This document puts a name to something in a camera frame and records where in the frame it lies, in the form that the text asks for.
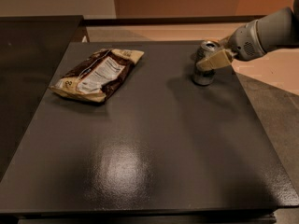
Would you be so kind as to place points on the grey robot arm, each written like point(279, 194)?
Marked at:
point(279, 30)

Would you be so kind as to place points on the brown and cream snack bag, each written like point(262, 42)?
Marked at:
point(99, 76)

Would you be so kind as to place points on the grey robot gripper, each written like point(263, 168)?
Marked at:
point(244, 42)

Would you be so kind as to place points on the silver 7up soda can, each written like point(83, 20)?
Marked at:
point(203, 73)

